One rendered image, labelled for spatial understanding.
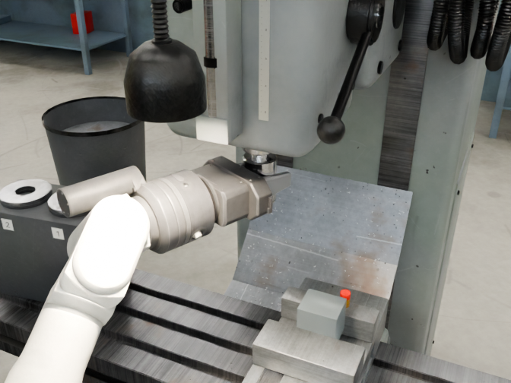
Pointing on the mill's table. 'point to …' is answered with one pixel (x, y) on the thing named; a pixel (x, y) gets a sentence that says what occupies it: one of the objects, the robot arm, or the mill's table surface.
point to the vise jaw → (307, 354)
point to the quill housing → (282, 71)
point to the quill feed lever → (357, 16)
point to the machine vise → (363, 314)
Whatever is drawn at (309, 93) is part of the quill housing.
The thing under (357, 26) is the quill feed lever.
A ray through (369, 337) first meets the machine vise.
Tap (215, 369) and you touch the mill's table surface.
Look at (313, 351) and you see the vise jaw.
